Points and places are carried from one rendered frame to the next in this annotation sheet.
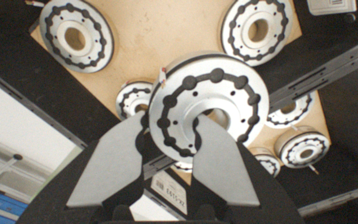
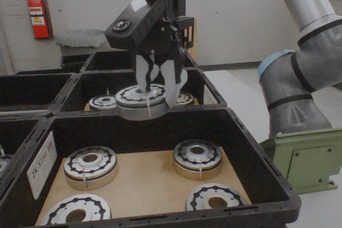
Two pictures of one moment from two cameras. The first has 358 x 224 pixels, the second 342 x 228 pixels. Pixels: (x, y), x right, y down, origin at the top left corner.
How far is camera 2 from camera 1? 0.38 m
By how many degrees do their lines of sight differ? 41
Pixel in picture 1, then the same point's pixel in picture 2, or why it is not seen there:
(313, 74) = (85, 116)
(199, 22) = (119, 189)
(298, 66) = (86, 126)
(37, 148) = not seen: outside the picture
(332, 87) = not seen: hidden behind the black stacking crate
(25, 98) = (260, 157)
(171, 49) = (151, 184)
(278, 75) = (97, 128)
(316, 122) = not seen: hidden behind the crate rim
